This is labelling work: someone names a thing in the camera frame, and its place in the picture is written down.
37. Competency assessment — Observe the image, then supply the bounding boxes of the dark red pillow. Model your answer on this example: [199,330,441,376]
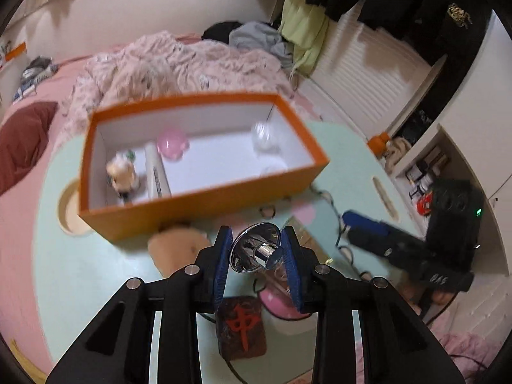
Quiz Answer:
[0,101,59,196]

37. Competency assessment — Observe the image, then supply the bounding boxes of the pink heart-shaped case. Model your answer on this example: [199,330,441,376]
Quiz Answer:
[157,128,189,156]

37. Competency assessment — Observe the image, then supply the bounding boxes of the white tube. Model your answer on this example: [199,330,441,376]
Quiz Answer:
[145,144,172,198]

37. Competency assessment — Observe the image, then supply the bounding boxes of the small doll figurine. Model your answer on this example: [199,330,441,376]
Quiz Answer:
[105,150,140,204]

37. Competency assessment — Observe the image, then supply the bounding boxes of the dark red-print mahjong block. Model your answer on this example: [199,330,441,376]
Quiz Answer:
[215,297,268,361]

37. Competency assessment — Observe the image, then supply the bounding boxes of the bubble wrap ball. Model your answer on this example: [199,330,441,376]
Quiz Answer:
[250,122,276,155]

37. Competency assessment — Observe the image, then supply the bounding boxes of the small red toy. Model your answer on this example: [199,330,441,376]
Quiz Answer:
[416,192,435,214]

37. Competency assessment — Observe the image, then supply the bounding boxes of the brown plush toy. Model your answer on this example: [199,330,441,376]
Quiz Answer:
[148,226,211,276]

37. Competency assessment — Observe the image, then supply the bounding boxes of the pink fluffy blanket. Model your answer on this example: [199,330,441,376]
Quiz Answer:
[60,30,305,145]

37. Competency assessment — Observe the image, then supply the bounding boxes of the orange cardboard box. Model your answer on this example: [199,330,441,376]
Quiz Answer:
[77,93,331,243]

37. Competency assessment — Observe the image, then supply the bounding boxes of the yellow-green garment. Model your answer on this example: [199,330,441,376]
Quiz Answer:
[278,0,331,76]

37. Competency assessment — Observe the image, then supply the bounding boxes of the grey garment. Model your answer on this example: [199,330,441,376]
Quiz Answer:
[229,22,294,68]

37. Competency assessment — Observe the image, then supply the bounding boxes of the white padded headboard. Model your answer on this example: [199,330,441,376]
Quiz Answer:
[0,0,289,73]

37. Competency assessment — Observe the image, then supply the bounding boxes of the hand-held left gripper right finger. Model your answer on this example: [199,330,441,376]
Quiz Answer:
[281,226,467,384]

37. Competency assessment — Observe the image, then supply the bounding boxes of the black garment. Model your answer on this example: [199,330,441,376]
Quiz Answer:
[201,22,241,43]

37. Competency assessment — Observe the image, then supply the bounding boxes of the shiny metal cup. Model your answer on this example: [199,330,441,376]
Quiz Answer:
[230,223,285,273]

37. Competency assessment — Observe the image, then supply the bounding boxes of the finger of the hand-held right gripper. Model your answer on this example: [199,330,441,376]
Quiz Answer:
[347,227,436,278]
[341,210,430,249]

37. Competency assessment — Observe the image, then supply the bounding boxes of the white wardrobe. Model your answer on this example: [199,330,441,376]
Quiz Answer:
[304,4,512,249]

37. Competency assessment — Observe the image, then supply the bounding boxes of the orange container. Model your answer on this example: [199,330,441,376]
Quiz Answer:
[368,132,390,156]

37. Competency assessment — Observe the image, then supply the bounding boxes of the grey clothes pile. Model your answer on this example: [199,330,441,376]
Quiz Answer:
[14,56,57,102]

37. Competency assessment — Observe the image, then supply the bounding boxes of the person's right hand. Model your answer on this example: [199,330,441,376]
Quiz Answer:
[430,288,457,305]

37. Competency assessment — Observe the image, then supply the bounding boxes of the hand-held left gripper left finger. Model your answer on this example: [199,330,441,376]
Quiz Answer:
[46,226,233,384]

